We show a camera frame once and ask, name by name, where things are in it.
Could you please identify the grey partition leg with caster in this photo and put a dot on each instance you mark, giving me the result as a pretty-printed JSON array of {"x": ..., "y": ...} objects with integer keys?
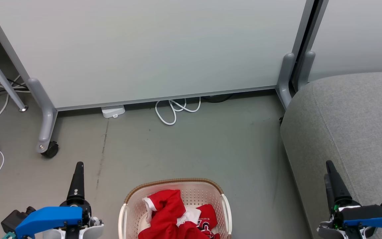
[{"x": 46, "y": 119}]

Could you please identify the grey fabric sofa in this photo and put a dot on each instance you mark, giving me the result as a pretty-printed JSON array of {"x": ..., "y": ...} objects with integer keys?
[{"x": 350, "y": 132}]

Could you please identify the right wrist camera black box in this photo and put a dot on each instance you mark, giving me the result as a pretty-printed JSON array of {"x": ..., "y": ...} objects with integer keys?
[{"x": 366, "y": 211}]

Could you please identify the beige perforated plastic laundry basket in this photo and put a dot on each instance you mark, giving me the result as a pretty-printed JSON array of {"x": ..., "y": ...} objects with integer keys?
[{"x": 197, "y": 192}]

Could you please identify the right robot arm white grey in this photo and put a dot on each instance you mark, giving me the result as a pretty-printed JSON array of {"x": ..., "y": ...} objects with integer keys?
[{"x": 327, "y": 233}]

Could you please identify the narrow white partition panel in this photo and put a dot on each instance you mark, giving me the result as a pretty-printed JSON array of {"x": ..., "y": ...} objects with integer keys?
[{"x": 360, "y": 33}]

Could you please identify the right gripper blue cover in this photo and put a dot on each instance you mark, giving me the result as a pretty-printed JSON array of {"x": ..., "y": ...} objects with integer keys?
[{"x": 370, "y": 221}]

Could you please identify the red garment with white cuff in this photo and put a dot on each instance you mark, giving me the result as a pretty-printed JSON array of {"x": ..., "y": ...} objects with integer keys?
[{"x": 164, "y": 215}]

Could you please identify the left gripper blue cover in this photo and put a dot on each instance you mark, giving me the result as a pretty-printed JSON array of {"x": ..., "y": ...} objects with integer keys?
[{"x": 50, "y": 215}]

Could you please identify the large white partition panel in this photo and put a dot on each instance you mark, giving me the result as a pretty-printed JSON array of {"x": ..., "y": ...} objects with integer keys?
[{"x": 151, "y": 46}]

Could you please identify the white power adapter box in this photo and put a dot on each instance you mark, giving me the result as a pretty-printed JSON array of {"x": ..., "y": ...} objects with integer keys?
[{"x": 113, "y": 111}]

